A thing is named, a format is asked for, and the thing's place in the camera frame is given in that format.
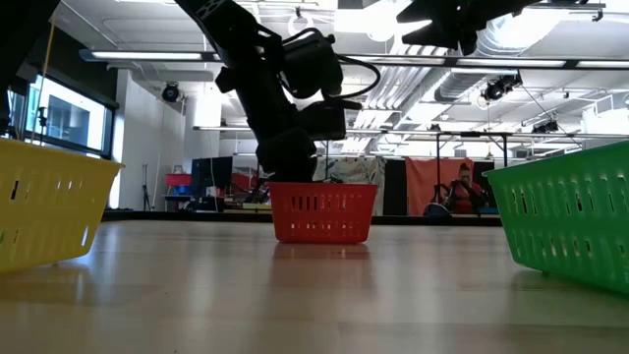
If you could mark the black partition panel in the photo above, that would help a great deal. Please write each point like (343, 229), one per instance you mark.
(394, 187)

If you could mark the white LED light strip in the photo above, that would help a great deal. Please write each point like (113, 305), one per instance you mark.
(604, 64)
(403, 59)
(147, 55)
(516, 63)

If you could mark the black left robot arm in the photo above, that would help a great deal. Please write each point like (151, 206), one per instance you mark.
(221, 24)

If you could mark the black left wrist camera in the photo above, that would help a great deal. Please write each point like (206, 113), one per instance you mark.
(309, 64)

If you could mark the red plastic basket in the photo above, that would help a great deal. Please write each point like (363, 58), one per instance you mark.
(322, 216)

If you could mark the black ceiling camera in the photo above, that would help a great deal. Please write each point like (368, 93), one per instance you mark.
(545, 127)
(501, 87)

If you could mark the black background rig frame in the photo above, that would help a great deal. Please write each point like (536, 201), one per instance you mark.
(467, 134)

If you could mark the yellow plastic basket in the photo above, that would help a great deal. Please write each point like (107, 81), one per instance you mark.
(49, 206)

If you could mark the patterned cloth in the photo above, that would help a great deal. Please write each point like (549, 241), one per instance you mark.
(359, 172)

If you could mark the large wall window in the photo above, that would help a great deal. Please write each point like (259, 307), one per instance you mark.
(69, 118)

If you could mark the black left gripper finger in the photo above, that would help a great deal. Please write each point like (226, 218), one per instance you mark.
(302, 157)
(272, 157)

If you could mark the red storage bin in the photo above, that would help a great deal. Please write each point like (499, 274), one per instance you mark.
(178, 179)

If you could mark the black tripod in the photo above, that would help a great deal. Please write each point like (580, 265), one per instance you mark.
(145, 187)

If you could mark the silver ventilation duct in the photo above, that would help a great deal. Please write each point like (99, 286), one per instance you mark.
(457, 83)

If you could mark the black computer monitor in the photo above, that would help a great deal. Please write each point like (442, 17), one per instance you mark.
(211, 174)

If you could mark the black aluminium table frame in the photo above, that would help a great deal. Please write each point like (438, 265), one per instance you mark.
(196, 217)

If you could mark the orange curtain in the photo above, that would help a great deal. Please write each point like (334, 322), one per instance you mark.
(422, 182)

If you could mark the green plastic basket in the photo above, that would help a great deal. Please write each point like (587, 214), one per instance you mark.
(565, 216)

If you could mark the black ceiling spotlight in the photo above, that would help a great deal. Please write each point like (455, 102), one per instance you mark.
(170, 92)

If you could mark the person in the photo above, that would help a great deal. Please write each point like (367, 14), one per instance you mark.
(462, 194)

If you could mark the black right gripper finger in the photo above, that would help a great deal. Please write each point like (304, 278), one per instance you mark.
(432, 34)
(417, 12)

